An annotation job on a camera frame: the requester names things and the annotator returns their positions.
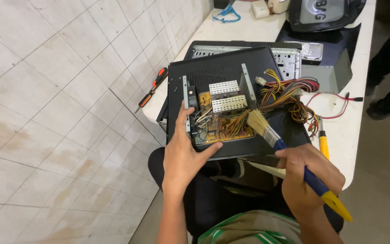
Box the person's right hand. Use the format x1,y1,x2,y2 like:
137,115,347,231
275,143,346,221

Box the person's left hand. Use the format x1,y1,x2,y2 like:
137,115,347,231
162,100,223,192

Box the blue yellow handled paintbrush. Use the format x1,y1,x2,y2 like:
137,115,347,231
246,109,353,222

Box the power supply unit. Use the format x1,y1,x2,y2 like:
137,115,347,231
182,63,258,146

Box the person's green striped shirt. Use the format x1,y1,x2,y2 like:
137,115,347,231
197,210,303,244

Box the black computer case panel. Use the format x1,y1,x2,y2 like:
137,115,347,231
165,45,312,161

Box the person's black trousers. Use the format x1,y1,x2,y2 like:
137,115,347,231
148,147,344,244

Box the grey metal power supply cover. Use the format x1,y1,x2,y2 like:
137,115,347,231
300,48,353,94

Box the silver hard disk drive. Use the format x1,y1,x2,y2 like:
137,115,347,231
284,41,324,65

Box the black computer case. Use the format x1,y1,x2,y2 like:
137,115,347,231
156,41,302,133

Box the black mat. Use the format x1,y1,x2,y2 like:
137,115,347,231
275,20,362,66

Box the black grey bag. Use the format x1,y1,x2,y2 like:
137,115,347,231
288,0,367,33

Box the orange black screwdriver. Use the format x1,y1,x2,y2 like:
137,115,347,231
134,67,169,114

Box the white plastic box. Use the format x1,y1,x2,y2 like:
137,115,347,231
251,0,270,19

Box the cream cup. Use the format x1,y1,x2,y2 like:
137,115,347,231
268,0,290,15

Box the black box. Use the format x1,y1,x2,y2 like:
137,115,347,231
213,0,236,9

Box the yellow handled screwdriver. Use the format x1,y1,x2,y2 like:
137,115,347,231
318,116,330,160

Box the bundle of coloured power cables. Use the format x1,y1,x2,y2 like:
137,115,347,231
223,69,320,139

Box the red data cable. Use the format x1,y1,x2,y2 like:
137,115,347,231
305,92,364,120

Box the blue coiled strap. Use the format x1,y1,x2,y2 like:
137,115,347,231
212,3,241,23

